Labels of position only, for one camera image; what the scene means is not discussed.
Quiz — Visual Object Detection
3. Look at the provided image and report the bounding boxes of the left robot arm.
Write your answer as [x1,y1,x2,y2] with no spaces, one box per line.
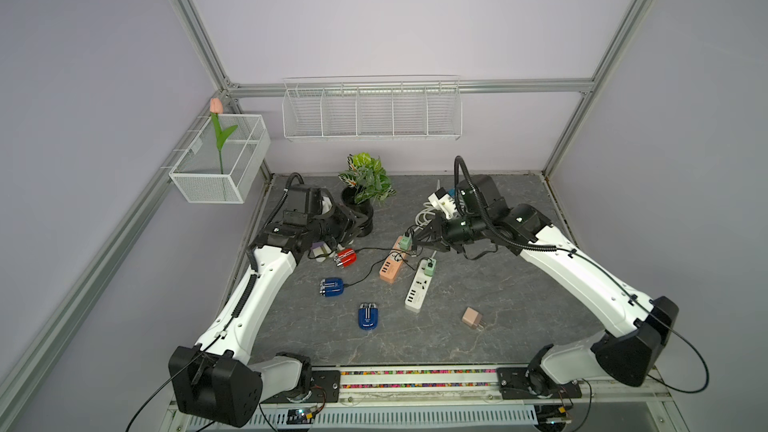
[164,173,369,427]

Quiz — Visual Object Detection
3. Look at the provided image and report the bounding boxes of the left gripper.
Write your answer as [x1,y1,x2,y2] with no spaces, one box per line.
[308,202,368,251]

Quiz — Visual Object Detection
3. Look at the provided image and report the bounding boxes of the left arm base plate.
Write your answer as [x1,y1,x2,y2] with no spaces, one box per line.
[265,369,341,404]

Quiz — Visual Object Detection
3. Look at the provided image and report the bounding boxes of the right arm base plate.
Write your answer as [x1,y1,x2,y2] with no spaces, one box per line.
[496,367,582,400]

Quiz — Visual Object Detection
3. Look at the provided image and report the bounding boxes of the potted green plant black vase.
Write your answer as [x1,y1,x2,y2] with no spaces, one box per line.
[338,153,396,237]

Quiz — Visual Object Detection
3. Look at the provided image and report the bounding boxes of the green charger adapter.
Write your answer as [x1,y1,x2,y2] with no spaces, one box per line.
[397,235,412,251]
[424,259,436,277]

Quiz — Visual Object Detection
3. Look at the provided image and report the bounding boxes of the green charger adapter top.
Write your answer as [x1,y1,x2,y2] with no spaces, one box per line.
[397,235,412,251]

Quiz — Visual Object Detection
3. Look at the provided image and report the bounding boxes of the blue electric shaver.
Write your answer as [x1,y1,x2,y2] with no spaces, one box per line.
[319,277,345,297]
[357,303,379,331]

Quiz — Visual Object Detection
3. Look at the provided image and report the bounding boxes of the white wire wall shelf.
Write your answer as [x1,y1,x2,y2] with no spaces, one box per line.
[282,75,463,140]

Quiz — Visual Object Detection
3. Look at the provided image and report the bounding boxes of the white power strip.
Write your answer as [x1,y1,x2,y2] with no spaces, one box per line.
[404,258,436,313]

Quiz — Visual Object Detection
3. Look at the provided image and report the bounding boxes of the white mesh wall basket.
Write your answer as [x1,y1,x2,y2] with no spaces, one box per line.
[169,114,270,204]

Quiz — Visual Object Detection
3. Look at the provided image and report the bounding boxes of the pink charger adapter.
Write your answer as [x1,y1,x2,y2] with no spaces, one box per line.
[461,307,485,329]

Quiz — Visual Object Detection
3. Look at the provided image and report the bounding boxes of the white vented cable duct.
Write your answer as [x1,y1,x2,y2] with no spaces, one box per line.
[184,404,539,432]

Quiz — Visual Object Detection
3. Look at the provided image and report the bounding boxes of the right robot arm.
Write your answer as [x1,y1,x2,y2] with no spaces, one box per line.
[413,157,679,398]

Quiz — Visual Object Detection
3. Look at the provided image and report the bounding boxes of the red electric shaver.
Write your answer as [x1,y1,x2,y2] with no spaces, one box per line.
[334,248,357,268]

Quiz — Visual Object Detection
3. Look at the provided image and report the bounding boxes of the artificial pink tulip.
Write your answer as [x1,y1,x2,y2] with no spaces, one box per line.
[209,98,238,174]

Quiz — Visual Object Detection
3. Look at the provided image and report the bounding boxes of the orange power strip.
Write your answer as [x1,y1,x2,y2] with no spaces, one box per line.
[379,235,411,284]

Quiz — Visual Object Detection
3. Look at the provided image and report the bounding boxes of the coiled white power cord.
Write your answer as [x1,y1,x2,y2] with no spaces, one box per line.
[415,179,451,226]

